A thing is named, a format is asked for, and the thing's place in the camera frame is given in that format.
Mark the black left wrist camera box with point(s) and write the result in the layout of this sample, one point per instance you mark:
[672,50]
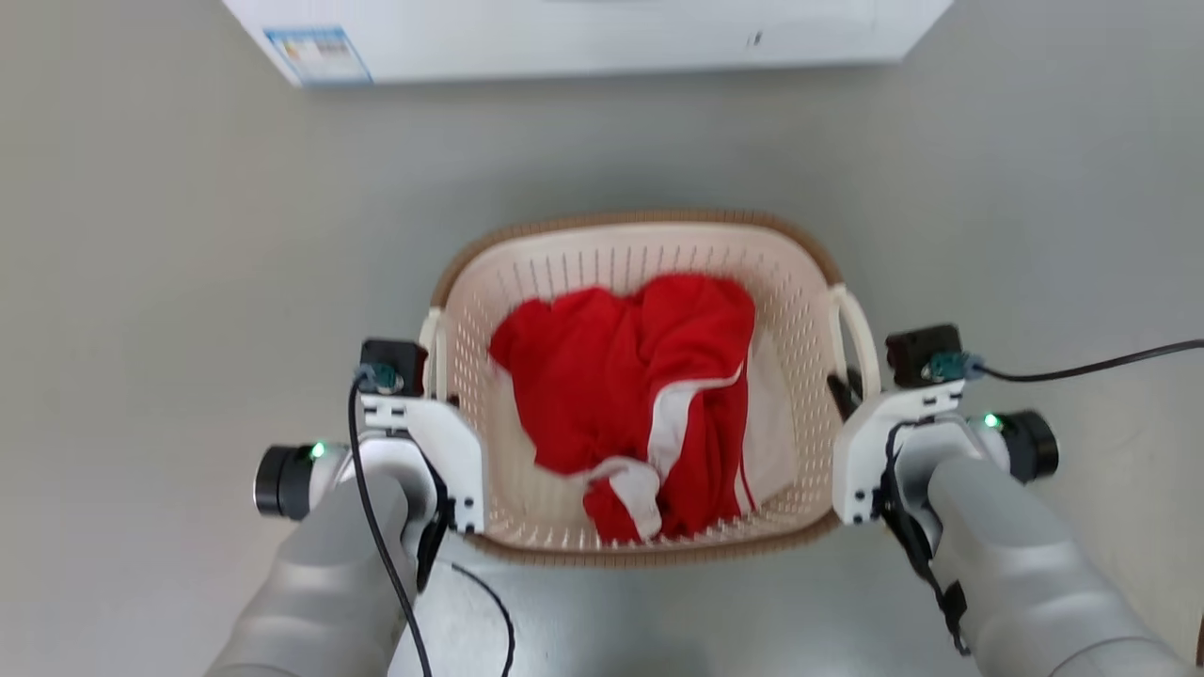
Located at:
[400,355]

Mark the blue energy label sticker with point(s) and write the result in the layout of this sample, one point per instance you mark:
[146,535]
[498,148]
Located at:
[318,55]

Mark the beige plastic laundry basket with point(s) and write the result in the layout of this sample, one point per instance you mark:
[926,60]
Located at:
[564,259]

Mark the white washing machine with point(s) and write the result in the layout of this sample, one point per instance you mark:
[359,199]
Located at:
[602,33]

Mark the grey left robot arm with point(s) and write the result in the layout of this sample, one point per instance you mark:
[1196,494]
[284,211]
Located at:
[329,564]

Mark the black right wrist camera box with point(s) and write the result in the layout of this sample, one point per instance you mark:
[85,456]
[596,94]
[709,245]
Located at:
[917,348]

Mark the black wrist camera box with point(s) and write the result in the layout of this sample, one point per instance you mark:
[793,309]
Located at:
[917,348]
[400,355]

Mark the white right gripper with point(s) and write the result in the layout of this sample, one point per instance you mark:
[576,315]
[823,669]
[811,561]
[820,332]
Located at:
[856,461]

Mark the red garment with white stripe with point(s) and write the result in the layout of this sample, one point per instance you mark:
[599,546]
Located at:
[602,376]

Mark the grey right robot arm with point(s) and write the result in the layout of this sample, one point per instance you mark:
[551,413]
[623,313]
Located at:
[1025,564]

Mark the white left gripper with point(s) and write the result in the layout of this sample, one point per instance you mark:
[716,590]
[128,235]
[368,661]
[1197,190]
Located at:
[461,461]

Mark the grey robot torso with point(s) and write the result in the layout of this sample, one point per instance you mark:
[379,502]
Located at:
[677,621]

